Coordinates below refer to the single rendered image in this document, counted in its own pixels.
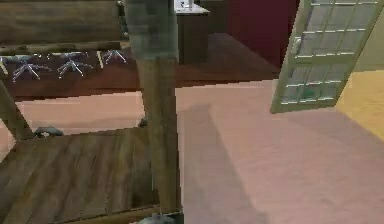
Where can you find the dark wooden counter cabinet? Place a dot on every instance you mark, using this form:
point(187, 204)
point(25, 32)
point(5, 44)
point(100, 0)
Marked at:
point(192, 33)

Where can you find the silver star chair base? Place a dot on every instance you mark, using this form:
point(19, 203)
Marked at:
point(27, 68)
point(114, 56)
point(72, 65)

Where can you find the brown wooden shelf cart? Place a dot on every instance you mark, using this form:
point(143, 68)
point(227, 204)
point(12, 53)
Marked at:
point(83, 173)

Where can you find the glass paned room door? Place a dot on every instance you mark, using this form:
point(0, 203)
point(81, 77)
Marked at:
point(320, 56)

